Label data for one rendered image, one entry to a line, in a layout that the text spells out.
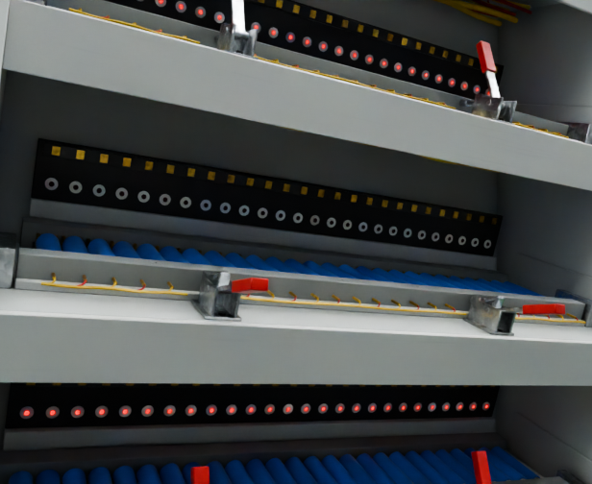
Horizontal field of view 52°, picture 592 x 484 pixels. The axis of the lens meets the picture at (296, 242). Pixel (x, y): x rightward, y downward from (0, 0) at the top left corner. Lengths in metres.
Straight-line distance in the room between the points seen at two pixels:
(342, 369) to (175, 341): 0.14
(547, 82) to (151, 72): 0.54
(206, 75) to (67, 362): 0.22
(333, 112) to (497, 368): 0.27
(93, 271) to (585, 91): 0.59
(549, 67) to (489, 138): 0.28
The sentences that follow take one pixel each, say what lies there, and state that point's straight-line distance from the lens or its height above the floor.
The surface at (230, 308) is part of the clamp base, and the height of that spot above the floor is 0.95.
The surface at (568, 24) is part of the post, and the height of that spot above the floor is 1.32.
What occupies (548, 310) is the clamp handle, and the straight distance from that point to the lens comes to 0.55.
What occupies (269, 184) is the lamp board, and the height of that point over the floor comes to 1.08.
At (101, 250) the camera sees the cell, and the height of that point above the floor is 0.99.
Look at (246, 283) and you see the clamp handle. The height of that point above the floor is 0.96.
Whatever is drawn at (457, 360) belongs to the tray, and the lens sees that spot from 0.55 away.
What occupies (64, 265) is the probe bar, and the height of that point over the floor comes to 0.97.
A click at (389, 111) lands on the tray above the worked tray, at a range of 0.53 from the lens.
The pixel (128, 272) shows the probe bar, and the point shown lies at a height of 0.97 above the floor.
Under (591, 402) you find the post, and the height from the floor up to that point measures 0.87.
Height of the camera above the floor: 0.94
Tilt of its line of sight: 8 degrees up
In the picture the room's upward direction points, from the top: 3 degrees clockwise
